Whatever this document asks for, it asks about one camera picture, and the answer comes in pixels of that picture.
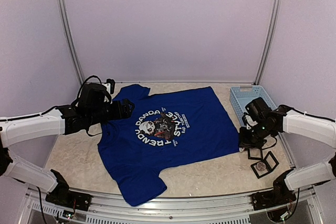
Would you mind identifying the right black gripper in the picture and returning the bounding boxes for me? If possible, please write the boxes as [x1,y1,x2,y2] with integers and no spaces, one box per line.
[238,121,274,148]

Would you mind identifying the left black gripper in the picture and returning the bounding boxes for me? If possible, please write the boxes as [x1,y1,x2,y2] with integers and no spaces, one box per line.
[87,98,134,126]

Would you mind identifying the black display box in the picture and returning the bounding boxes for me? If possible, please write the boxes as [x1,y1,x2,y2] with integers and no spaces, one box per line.
[247,148,264,161]
[250,151,279,179]

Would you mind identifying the blue printed t-shirt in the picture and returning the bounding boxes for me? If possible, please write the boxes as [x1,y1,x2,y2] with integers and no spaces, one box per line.
[98,84,238,207]

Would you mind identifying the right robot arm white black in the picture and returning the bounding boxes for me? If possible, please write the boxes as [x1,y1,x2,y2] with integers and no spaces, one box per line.
[239,98,335,205]

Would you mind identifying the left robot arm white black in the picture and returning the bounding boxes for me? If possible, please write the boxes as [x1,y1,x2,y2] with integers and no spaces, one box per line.
[1,82,134,206]

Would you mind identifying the round brooch in box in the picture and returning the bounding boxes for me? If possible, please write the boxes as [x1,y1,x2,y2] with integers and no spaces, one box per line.
[255,162,267,172]

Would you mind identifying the light blue plastic basket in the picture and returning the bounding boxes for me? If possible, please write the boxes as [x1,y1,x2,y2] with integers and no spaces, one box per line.
[229,86,276,126]

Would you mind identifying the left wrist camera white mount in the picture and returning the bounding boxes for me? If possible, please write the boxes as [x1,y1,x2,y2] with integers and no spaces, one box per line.
[103,79,115,103]

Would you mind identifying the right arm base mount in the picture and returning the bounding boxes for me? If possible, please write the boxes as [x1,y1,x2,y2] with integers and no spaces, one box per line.
[251,178,297,211]

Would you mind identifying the front aluminium rail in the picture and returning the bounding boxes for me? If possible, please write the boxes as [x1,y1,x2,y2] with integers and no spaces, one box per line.
[26,188,318,224]

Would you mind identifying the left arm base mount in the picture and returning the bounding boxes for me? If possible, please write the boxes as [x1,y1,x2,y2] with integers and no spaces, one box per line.
[46,169,92,211]

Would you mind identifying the left aluminium frame post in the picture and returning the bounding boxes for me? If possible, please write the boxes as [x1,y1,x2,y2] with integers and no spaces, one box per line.
[57,0,84,84]

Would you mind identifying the aluminium frame post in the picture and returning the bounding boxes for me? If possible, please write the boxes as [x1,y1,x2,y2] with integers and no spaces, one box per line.
[57,0,84,84]
[253,0,281,85]

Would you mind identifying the right aluminium frame post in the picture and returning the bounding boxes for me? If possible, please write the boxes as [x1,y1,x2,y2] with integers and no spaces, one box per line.
[253,0,281,85]

